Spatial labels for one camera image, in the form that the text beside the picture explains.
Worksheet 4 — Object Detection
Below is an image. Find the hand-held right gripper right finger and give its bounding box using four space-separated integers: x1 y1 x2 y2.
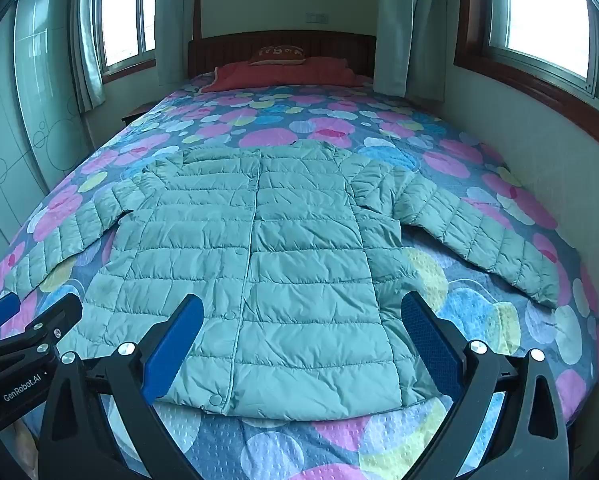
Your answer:
401 290 570 480

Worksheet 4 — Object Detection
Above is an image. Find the light green puffer jacket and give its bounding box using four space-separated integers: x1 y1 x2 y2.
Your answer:
2 140 563 418

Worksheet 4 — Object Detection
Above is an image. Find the brown pillow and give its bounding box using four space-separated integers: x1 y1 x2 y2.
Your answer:
248 45 307 67

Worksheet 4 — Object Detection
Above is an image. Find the wooden headboard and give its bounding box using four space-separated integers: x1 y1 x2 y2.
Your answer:
187 30 377 78

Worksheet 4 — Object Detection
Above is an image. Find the glass door wardrobe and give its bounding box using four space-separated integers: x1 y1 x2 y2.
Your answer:
0 0 95 306

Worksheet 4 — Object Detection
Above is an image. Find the red pillow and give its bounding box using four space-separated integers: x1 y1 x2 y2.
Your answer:
200 55 373 93

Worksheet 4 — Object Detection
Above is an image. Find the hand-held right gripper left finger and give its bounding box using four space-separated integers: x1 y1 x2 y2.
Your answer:
38 294 205 480

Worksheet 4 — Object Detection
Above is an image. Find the dark wooden nightstand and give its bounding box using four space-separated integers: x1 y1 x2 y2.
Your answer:
121 101 155 126

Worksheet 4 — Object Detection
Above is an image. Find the pale green curtain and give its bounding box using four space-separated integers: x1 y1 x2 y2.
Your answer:
374 0 485 106
154 0 200 86
72 0 105 113

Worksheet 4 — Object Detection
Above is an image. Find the circle print bedspread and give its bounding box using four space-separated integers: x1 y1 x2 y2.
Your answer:
0 77 599 480

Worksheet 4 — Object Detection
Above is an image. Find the wooden frame window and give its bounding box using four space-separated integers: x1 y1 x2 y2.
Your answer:
454 0 599 161
92 0 160 83

